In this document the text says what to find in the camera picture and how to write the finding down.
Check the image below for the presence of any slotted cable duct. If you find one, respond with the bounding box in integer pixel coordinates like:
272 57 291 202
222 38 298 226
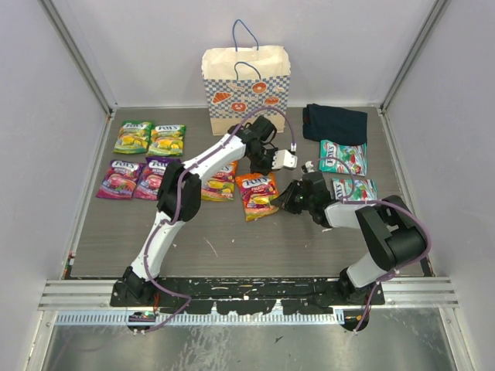
54 310 344 326

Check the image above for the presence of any green snack packet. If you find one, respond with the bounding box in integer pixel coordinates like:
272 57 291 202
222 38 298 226
319 140 367 176

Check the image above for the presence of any dark blue folded cloth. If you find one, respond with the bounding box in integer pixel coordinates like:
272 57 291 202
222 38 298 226
302 104 367 146

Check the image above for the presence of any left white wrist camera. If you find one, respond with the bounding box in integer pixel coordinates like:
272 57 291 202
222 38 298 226
271 149 298 172

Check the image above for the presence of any blue checkered paper bag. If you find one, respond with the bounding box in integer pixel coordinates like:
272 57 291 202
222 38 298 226
201 38 291 135

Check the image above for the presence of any yellow green candy bag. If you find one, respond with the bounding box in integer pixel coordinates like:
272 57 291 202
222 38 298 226
147 124 186 157
113 121 154 155

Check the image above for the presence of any purple berries snack bag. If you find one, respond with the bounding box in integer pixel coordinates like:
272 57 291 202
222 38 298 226
133 156 179 201
96 159 145 200

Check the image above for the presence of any orange fruit candy bag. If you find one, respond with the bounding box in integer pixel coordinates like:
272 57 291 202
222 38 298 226
235 172 279 222
201 161 237 202

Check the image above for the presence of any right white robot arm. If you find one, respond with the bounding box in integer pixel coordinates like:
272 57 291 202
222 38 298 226
271 172 431 305

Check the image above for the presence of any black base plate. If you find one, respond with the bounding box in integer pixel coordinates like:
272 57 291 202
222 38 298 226
110 277 372 315

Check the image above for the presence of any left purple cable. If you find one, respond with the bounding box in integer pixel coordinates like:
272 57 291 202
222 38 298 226
142 106 299 334

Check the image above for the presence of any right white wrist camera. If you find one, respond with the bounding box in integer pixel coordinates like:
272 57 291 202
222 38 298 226
301 161 315 174

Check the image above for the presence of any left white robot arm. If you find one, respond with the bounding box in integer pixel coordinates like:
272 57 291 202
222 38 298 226
111 116 277 306

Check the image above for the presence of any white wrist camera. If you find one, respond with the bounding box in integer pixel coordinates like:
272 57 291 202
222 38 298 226
301 161 315 174
271 149 298 172

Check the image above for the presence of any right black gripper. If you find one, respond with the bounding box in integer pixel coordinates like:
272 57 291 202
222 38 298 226
271 179 314 215

